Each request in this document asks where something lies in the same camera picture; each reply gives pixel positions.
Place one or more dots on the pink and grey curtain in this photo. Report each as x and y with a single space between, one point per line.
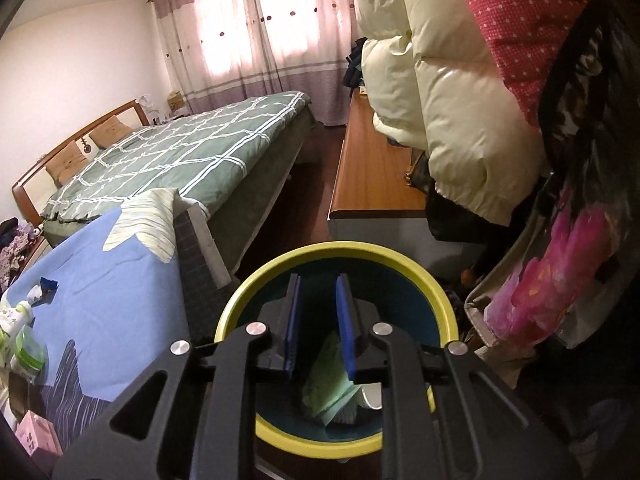
260 25

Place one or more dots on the brown patterned pillow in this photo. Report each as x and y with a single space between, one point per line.
111 131
67 170

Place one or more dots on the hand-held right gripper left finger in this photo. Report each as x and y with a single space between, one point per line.
292 320

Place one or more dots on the light blue sheet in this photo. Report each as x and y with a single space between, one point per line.
115 300

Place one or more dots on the white paper cup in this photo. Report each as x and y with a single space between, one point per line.
371 396

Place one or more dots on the brown patterned handbag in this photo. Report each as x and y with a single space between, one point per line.
419 172

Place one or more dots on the dark grey quilted mattress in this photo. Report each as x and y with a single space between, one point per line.
197 270

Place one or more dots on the pink box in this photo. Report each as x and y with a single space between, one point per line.
37 432

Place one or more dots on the bed with green quilt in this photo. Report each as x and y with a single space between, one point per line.
190 145

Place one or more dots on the green paper sheet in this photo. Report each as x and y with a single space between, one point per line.
325 385

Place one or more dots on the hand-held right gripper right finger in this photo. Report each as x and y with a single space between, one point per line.
345 320

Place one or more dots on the purple floral clothes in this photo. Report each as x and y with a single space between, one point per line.
17 250

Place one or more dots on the white bottle with green label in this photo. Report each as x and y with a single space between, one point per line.
29 357

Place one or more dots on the black bag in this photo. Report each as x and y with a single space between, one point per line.
460 220

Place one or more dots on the dark clothes pile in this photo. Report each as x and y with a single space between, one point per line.
354 67

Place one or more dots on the pale striped cloth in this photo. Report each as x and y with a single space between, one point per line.
145 220

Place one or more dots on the yellow-rimmed teal trash bin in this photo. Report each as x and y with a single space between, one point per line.
350 250

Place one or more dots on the dark patterned garment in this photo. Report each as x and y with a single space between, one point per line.
600 125

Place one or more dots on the red dotted garment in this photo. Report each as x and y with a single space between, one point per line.
520 25

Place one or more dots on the dark striped cloth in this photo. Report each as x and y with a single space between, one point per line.
80 410

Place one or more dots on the pink floral bag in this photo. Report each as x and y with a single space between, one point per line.
560 265

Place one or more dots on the long wooden bench cabinet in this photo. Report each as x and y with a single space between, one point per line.
375 180

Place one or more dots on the cream puffer jacket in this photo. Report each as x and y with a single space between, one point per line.
450 85

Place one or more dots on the blue wrapper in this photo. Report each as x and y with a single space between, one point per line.
49 285

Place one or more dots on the woven basket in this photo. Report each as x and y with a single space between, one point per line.
175 102

